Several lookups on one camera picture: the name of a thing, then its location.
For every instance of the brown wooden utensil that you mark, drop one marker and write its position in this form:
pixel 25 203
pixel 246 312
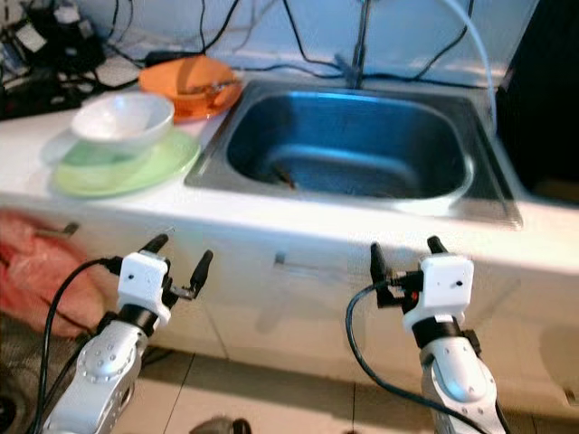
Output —
pixel 215 89

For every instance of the red plastic bag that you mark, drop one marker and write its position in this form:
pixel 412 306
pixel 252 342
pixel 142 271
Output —
pixel 45 271

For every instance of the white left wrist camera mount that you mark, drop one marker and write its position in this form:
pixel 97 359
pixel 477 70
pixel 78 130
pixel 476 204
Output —
pixel 143 282

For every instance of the orange plate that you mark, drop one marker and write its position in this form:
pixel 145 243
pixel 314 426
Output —
pixel 217 108

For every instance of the grey floor fan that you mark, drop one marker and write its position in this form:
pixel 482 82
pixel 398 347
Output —
pixel 18 380

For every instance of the grey square adapter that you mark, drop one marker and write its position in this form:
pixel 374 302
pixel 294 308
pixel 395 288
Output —
pixel 33 38

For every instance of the black appliance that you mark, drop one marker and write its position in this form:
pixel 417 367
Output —
pixel 543 108

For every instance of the white kitchen cabinet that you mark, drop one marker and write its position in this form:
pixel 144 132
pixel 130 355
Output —
pixel 280 325

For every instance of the black power strip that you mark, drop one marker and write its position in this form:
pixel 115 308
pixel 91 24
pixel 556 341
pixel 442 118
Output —
pixel 36 99

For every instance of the orange bowl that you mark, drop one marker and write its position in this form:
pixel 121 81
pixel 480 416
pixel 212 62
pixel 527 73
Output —
pixel 181 77

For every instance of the grey left robot foot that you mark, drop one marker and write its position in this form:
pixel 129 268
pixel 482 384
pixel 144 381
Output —
pixel 224 425

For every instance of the black power brick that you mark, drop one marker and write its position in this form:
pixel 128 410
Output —
pixel 172 57

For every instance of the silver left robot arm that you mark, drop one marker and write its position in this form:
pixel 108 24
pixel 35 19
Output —
pixel 113 362

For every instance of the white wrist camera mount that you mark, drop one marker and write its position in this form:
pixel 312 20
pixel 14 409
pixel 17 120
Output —
pixel 443 285
pixel 143 282

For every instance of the white plug adapter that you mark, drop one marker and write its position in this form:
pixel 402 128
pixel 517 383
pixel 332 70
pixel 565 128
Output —
pixel 65 14

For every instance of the dark brown utensil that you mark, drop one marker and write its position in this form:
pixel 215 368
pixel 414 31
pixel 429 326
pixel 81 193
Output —
pixel 285 177

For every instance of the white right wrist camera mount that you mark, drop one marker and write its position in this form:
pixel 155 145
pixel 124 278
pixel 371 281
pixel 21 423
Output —
pixel 443 285

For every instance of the stainless steel sink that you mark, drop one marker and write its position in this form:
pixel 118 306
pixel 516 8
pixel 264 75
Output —
pixel 353 145

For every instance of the light green plate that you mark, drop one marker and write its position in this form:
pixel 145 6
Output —
pixel 118 176

